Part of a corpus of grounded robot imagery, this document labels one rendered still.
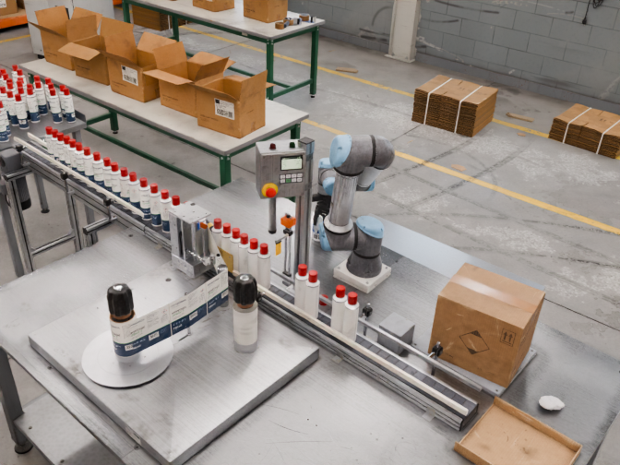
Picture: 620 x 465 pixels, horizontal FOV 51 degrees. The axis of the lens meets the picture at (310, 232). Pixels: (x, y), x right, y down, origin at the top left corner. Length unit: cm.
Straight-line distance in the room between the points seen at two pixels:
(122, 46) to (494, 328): 345
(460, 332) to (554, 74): 552
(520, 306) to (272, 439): 93
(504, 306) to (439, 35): 603
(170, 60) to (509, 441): 331
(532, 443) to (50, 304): 183
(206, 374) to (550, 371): 122
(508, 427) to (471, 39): 607
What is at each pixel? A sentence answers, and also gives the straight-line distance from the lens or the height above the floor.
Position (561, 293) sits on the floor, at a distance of 443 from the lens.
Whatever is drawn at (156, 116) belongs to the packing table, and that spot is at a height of 78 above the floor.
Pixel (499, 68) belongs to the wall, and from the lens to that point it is 783.
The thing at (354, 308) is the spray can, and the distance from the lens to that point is 230.
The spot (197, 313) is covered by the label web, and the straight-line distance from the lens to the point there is 241.
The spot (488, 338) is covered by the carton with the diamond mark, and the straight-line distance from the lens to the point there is 231.
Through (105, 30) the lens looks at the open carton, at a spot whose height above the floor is 106.
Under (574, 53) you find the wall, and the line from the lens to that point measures 750.
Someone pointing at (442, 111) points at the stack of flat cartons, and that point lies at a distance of 637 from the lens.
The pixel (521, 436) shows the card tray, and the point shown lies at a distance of 230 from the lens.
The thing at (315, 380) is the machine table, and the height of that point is 83.
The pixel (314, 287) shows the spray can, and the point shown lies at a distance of 239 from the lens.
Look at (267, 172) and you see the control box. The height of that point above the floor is 140.
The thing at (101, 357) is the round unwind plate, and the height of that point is 89.
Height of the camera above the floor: 249
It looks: 33 degrees down
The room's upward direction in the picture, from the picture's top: 3 degrees clockwise
